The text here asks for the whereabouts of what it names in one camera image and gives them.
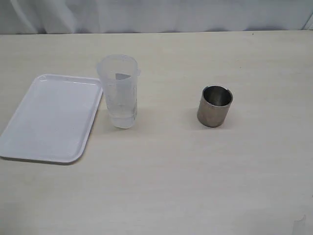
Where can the clear plastic measuring pitcher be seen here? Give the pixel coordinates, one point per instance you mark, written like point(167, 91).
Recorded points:
point(118, 76)

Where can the stainless steel cup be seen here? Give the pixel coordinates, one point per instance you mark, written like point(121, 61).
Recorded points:
point(214, 105)

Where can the white plastic tray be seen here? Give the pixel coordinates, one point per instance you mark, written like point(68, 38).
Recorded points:
point(53, 121)

